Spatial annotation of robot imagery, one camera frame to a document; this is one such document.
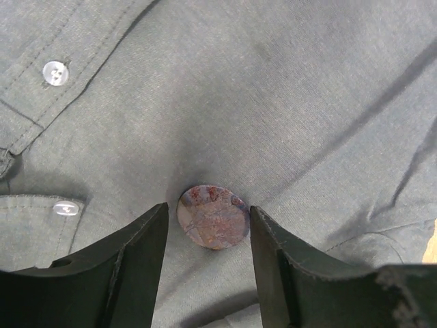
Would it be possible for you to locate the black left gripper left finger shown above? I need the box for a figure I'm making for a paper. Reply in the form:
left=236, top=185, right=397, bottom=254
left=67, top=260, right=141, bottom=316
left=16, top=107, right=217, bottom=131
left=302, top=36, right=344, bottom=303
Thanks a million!
left=1, top=203, right=169, bottom=327

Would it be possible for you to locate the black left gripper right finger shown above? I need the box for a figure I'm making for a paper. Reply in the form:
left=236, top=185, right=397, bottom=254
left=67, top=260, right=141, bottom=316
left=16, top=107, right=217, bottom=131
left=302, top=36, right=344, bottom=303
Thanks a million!
left=250, top=206, right=436, bottom=327

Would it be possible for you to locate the round red-blue brooch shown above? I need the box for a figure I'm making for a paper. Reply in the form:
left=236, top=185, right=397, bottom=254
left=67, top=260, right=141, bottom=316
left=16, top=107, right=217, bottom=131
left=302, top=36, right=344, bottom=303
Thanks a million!
left=176, top=184, right=250, bottom=250

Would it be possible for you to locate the grey button-up shirt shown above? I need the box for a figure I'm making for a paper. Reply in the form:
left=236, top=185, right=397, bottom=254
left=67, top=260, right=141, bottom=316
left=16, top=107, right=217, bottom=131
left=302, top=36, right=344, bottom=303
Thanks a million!
left=0, top=0, right=437, bottom=328

